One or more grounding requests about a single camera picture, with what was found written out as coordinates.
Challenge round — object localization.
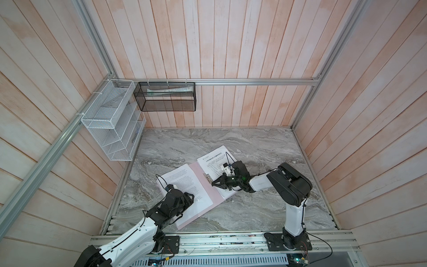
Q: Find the printed paper sheet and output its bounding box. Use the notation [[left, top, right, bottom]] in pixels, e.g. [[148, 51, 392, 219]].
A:
[[192, 146, 237, 205], [156, 163, 214, 228]]

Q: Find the pink file folder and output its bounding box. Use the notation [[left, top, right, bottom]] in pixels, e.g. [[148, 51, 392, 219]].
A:
[[156, 160, 239, 231]]

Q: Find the left aluminium frame bar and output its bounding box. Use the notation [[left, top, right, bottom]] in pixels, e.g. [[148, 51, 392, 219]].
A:
[[1, 73, 116, 239]]

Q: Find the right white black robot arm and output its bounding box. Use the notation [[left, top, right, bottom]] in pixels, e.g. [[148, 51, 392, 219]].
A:
[[211, 161, 313, 238]]

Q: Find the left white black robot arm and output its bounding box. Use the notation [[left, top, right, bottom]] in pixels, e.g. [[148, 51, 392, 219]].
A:
[[75, 185, 195, 267]]

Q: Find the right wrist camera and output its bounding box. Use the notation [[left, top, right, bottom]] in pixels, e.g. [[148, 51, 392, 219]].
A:
[[222, 164, 234, 176]]

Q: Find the aluminium front rail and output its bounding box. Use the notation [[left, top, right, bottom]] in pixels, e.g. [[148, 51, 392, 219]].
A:
[[84, 230, 361, 258]]

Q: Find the right aluminium frame post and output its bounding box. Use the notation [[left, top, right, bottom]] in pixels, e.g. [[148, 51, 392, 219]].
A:
[[290, 1, 371, 132]]

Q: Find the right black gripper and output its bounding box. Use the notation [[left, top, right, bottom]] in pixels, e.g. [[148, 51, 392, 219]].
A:
[[212, 172, 242, 190]]

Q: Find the metal folder clip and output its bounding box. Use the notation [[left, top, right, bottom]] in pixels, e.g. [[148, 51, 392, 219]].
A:
[[205, 174, 214, 184]]

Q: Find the white wire mesh shelf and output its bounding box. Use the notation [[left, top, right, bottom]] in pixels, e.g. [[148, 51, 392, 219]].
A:
[[81, 80, 146, 161]]

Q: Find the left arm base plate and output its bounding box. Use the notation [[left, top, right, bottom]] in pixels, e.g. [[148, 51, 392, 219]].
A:
[[152, 236, 180, 254]]

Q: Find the horizontal aluminium back bar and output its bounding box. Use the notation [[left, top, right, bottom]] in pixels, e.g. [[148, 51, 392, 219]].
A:
[[129, 78, 320, 86]]

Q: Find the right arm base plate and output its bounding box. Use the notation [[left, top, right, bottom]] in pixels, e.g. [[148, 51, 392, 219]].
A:
[[264, 231, 312, 251]]

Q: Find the white perforated cable duct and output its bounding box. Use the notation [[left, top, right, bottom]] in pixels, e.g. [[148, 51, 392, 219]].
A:
[[131, 254, 289, 267]]

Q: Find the black mesh wall basket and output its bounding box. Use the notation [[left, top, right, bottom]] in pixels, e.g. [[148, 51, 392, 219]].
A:
[[133, 81, 197, 112]]

